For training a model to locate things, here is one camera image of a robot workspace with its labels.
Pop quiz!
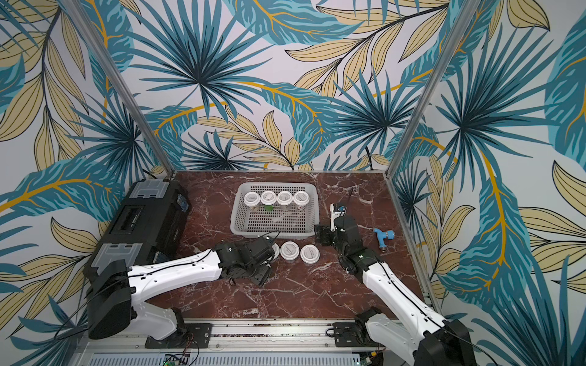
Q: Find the white lidded yogurt cup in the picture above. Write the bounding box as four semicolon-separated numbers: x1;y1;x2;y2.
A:
300;244;320;265
244;192;261;210
279;241;301;262
277;191;294;207
293;192;311;210
272;243;280;260
260;191;277;211

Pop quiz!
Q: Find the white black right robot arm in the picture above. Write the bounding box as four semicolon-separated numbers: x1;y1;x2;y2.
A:
314;215;477;365

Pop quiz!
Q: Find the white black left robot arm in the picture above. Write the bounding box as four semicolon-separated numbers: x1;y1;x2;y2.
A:
86;235;276;348

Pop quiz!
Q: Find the white plastic perforated basket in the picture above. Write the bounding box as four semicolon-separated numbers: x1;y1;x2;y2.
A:
230;182;320;240

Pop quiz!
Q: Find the blue plastic faucet toy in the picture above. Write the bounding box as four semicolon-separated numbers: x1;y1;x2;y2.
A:
373;228;395;253

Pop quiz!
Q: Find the black plastic toolbox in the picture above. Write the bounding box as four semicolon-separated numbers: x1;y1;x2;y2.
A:
83;179;192;283

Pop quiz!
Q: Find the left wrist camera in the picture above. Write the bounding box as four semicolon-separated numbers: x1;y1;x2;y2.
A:
247;235;276;265

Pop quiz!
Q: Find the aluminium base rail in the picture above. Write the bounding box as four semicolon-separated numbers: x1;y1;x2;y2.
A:
69;319;407;365

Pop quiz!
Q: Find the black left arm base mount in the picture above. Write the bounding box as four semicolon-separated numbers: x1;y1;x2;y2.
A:
145;323;213;349

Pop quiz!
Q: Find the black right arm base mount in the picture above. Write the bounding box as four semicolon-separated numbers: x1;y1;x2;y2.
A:
325;321;379;348

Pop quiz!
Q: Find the right aluminium frame post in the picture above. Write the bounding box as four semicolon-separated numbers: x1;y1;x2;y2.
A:
385;0;480;181

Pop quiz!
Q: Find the aluminium frame post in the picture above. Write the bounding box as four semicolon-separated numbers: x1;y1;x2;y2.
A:
62;0;175;178
385;0;480;181

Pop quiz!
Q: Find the left aluminium frame post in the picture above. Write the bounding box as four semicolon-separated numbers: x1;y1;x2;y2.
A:
62;0;175;178

